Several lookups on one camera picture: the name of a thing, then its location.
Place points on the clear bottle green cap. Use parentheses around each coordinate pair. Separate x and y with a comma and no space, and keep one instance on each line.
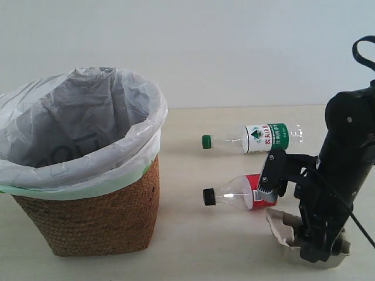
(247,139)

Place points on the white plastic bin liner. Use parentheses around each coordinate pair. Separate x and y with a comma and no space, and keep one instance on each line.
(86,133)

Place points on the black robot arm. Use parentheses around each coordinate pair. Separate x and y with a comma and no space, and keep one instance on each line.
(349,142)

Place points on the woven brown wicker basket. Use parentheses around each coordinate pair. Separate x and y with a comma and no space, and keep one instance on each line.
(120,222)

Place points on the clear bottle red label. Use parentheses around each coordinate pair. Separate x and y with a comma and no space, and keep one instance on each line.
(241,192)

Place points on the grey cardboard pulp tray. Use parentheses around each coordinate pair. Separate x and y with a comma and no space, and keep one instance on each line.
(284,227)

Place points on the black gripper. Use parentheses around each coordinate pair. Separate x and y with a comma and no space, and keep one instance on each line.
(325,203)

